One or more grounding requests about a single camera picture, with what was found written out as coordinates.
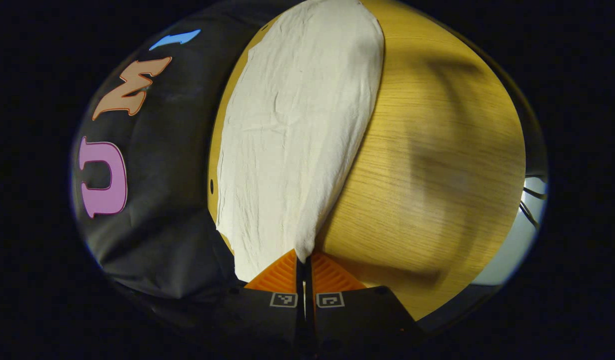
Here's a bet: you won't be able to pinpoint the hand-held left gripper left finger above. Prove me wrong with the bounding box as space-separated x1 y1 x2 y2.
207 248 307 360

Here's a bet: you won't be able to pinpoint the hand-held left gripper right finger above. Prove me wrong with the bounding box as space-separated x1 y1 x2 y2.
306 251 423 360

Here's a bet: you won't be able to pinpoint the white jeans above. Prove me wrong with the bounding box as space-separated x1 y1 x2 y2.
215 0 386 283

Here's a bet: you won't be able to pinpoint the black backdrop cloth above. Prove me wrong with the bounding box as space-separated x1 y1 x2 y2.
70 0 288 306

